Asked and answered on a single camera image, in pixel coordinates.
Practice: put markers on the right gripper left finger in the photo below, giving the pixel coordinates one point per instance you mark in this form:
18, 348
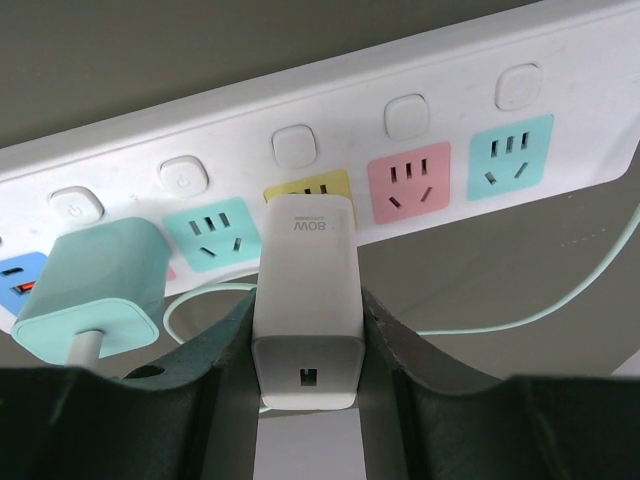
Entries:
191, 414

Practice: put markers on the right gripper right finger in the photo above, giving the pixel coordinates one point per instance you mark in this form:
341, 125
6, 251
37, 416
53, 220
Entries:
427, 415

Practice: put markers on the white charger adapter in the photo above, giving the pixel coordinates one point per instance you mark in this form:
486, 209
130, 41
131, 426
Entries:
308, 330

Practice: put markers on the teal charger plug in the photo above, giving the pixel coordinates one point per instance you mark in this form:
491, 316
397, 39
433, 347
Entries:
101, 293

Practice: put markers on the white power strip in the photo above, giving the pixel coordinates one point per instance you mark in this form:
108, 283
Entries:
446, 125

